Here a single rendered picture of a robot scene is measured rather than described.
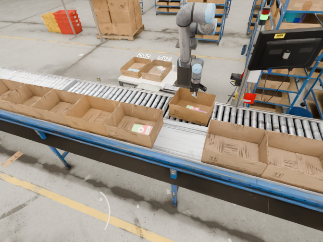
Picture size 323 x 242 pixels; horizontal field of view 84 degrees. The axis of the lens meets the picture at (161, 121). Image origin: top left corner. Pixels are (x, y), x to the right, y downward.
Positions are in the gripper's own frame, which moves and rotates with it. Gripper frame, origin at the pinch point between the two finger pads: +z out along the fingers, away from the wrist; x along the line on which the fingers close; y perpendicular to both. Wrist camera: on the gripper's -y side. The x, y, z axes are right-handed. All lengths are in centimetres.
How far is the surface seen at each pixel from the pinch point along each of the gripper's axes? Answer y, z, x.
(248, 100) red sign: -51, 2, -10
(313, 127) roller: -110, 9, 4
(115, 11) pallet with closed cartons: 292, 43, -324
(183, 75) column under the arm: 22.7, -2.2, -29.2
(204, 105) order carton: -9.7, 8.4, 2.4
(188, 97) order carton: 9.0, 3.7, -0.2
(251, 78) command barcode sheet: -47, -23, -11
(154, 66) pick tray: 75, 15, -63
